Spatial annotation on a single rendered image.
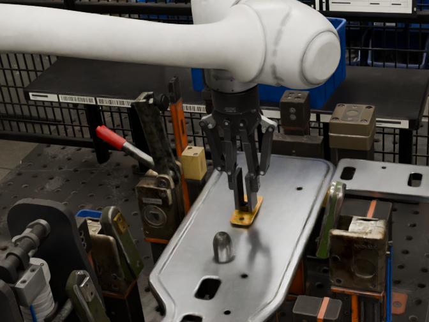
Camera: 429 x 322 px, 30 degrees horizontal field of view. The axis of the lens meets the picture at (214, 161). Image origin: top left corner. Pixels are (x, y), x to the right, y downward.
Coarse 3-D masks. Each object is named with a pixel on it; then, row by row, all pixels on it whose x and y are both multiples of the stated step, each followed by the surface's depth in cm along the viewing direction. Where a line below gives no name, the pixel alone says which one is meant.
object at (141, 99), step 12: (144, 96) 134; (144, 108) 133; (156, 108) 135; (144, 120) 134; (156, 120) 137; (144, 132) 135; (156, 132) 135; (156, 144) 136; (168, 144) 139; (156, 156) 137; (168, 156) 140; (156, 168) 139; (168, 168) 138
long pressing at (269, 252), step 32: (288, 160) 152; (320, 160) 152; (224, 192) 145; (288, 192) 143; (320, 192) 143; (192, 224) 138; (224, 224) 137; (256, 224) 136; (288, 224) 135; (160, 256) 131; (192, 256) 130; (256, 256) 129; (288, 256) 128; (160, 288) 124; (192, 288) 124; (224, 288) 123; (256, 288) 122; (288, 288) 122; (224, 320) 117; (256, 320) 117
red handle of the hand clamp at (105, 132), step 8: (96, 128) 140; (104, 128) 140; (104, 136) 140; (112, 136) 140; (120, 136) 140; (112, 144) 140; (120, 144) 140; (128, 144) 140; (128, 152) 140; (136, 152) 140; (144, 160) 140; (152, 160) 140; (152, 168) 140
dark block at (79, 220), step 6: (78, 222) 121; (84, 222) 122; (78, 228) 120; (84, 228) 122; (84, 234) 122; (84, 240) 122; (90, 240) 124; (84, 246) 123; (90, 246) 124; (90, 252) 125; (90, 258) 126
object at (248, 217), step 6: (246, 198) 142; (258, 198) 141; (258, 204) 140; (240, 210) 139; (246, 210) 138; (234, 216) 137; (240, 216) 137; (246, 216) 137; (252, 216) 137; (234, 222) 136; (240, 222) 136; (246, 222) 135
